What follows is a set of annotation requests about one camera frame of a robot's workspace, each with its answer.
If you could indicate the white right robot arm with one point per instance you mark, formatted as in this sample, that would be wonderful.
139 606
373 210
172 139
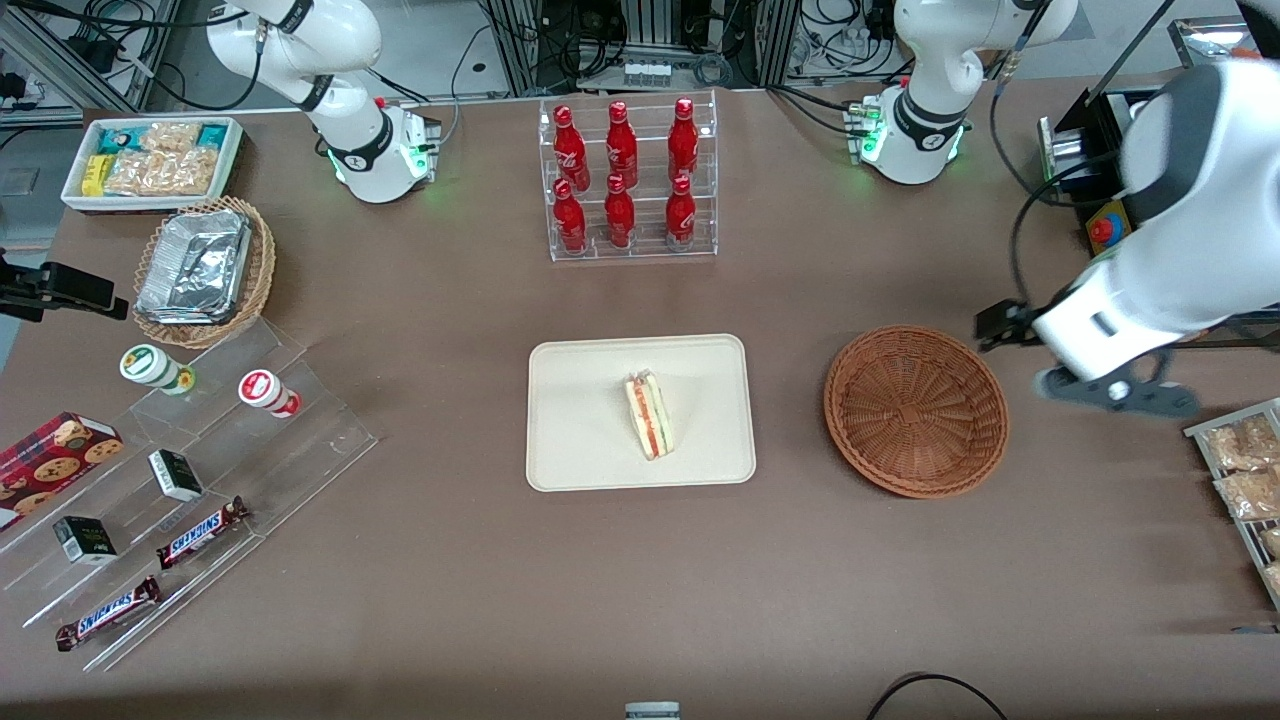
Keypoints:
370 150

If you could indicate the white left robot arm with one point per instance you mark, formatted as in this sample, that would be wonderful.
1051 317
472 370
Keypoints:
925 120

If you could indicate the teal snack packet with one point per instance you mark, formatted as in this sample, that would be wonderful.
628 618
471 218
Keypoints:
118 139
213 136

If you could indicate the green lid cup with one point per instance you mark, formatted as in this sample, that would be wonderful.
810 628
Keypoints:
150 366

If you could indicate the yellow emergency stop box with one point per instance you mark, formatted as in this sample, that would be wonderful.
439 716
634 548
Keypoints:
1107 228

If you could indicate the beige plastic tray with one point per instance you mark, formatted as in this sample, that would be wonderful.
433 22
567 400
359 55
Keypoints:
580 420

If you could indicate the clear bag of pastries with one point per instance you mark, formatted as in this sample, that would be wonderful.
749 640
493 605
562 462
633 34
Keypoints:
1272 542
1245 442
1250 494
1274 577

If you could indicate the red lid cup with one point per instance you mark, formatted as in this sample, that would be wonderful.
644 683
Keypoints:
265 390

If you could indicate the round brown wicker basket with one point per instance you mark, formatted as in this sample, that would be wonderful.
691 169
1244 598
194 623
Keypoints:
915 410

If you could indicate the clear cracker bag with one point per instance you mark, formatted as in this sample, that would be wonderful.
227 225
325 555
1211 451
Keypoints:
165 172
172 137

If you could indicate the grey metal shelf frame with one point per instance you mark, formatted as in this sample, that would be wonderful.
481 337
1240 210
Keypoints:
60 60

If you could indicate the light tan wicker basket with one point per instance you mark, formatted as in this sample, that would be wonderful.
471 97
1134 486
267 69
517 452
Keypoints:
262 270

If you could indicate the clear acrylic stepped display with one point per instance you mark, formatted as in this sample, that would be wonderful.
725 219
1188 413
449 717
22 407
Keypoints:
300 450

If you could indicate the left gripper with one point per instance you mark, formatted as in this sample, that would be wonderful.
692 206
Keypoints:
1012 326

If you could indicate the black control box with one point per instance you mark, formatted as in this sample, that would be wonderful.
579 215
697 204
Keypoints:
1075 165

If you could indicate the red cola bottle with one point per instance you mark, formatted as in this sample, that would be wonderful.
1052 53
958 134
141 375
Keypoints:
570 220
568 145
680 212
619 215
683 140
621 145

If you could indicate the small black box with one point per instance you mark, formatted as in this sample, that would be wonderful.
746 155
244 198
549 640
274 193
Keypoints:
85 540
176 475

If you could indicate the snickers chocolate bar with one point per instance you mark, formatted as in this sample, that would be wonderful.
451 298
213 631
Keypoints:
200 533
105 613

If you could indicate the triangle sandwich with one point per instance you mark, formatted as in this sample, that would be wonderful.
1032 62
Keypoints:
650 415

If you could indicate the aluminium frame rack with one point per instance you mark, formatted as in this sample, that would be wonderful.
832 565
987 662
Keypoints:
650 30

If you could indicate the silver foil container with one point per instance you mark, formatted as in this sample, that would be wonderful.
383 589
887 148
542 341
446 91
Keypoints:
195 265

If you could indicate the white rectangular snack bin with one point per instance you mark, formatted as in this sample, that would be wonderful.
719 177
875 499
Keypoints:
75 200

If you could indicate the yellow snack packet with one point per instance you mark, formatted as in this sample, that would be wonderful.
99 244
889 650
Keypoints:
96 176

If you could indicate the red cookie box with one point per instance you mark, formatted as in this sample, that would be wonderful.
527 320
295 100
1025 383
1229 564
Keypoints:
50 465

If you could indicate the clear acrylic bottle rack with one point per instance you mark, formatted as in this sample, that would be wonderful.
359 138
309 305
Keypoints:
645 250

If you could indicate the small grey device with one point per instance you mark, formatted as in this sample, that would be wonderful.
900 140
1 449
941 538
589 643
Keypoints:
652 711

